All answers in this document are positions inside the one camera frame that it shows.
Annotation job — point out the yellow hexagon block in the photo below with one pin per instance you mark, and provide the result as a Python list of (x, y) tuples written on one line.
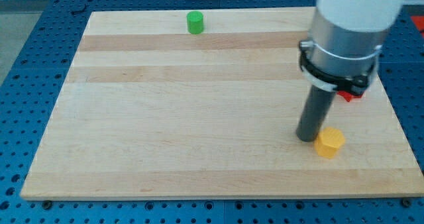
[(328, 142)]

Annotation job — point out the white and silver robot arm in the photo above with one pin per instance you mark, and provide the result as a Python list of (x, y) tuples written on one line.
[(346, 34)]

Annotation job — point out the red star block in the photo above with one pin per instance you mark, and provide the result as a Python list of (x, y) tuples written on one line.
[(348, 96)]

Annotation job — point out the light wooden board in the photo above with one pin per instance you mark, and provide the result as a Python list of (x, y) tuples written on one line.
[(149, 111)]

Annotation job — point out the green cylinder block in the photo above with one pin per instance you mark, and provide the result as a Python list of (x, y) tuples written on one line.
[(195, 23)]

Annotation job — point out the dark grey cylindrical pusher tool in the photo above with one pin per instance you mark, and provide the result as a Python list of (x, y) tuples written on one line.
[(314, 112)]

